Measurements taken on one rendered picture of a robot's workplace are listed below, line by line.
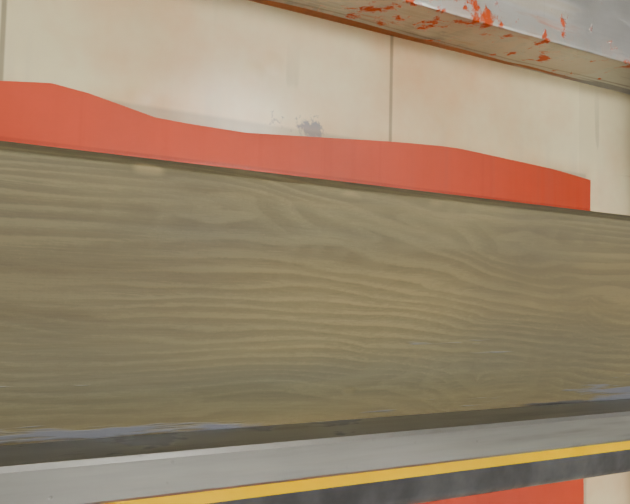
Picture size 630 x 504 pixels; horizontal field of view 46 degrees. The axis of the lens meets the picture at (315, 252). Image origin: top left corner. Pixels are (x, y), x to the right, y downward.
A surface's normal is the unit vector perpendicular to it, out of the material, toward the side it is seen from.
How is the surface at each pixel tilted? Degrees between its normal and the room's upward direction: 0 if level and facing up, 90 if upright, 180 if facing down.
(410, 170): 0
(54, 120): 0
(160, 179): 17
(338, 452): 9
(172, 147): 0
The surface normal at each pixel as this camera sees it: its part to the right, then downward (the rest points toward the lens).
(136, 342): 0.50, 0.12
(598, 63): -0.02, 1.00
